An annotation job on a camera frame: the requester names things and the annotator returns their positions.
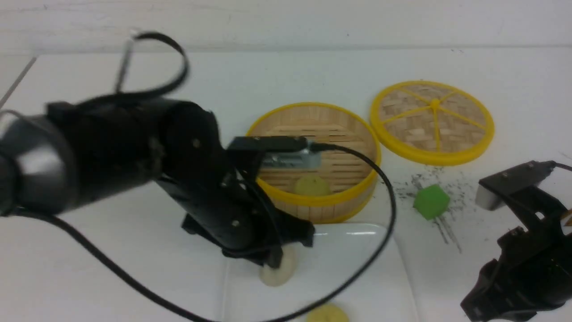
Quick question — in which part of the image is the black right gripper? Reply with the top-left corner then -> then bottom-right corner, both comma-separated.
460,186 -> 572,322

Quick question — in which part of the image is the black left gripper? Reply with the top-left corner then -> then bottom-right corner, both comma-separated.
157,175 -> 316,269

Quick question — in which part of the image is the white steamed bun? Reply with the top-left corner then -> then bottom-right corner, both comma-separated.
259,245 -> 298,287

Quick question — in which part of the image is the yellow-green steamed bun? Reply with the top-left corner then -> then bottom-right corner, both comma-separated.
293,174 -> 332,196

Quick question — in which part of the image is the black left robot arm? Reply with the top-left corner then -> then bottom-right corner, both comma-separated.
1,100 -> 315,268

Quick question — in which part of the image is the yellow steamed bun on plate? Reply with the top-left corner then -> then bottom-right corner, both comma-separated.
306,304 -> 349,322

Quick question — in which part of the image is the bamboo steamer basket yellow rim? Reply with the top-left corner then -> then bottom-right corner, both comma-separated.
247,102 -> 382,224

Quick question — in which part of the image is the green cube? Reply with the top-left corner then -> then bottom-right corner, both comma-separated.
413,185 -> 451,221

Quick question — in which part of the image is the bamboo steamer lid yellow rim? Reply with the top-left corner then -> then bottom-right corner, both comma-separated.
370,80 -> 495,166

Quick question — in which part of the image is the black camera cable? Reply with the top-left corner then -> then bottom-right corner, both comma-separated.
0,143 -> 397,322

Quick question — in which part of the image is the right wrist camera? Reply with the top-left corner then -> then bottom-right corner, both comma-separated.
475,161 -> 556,211

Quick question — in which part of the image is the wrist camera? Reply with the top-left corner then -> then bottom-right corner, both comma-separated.
226,136 -> 322,174
475,161 -> 556,211

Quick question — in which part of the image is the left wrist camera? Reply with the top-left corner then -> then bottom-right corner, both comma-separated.
226,136 -> 322,174

